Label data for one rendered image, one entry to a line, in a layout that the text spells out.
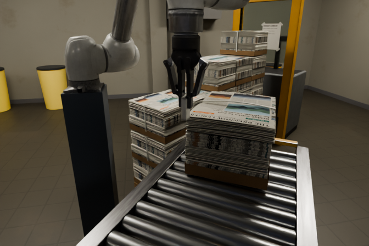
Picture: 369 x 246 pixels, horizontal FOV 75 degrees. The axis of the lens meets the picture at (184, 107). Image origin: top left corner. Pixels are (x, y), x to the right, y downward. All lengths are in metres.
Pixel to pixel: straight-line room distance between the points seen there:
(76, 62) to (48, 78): 3.18
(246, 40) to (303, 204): 1.79
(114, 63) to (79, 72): 0.18
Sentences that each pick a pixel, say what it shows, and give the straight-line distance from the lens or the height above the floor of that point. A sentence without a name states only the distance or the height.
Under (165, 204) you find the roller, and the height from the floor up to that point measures 0.78.
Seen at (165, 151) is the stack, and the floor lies 0.55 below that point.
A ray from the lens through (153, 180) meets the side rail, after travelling 0.89.
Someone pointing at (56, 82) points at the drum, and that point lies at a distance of 4.49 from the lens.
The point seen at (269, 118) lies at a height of 1.03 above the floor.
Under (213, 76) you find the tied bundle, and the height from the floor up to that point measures 0.96.
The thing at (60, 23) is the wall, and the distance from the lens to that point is 4.91.
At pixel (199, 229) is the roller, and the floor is 0.79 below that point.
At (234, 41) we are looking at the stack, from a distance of 2.46.
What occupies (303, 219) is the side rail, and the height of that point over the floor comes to 0.80.
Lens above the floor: 1.31
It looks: 18 degrees down
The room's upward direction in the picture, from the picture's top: straight up
